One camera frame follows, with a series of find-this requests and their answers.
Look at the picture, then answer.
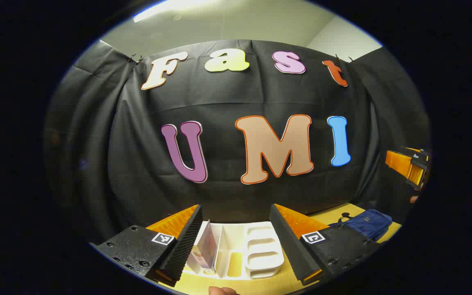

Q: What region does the white plastic bookshelf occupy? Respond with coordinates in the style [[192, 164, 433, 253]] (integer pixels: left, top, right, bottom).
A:
[[182, 221, 285, 281]]

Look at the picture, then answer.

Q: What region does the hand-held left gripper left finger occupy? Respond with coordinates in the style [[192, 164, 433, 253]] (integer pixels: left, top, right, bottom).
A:
[[90, 204, 204, 287]]

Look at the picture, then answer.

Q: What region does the black backdrop cloth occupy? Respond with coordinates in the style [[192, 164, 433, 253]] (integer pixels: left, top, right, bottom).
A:
[[43, 39, 431, 246]]

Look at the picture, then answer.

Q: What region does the blue schoolbag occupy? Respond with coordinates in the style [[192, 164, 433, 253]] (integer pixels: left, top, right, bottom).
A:
[[328, 209, 393, 242]]

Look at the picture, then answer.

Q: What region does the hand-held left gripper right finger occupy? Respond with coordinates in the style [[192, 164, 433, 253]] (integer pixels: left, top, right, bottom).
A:
[[269, 203, 382, 286]]

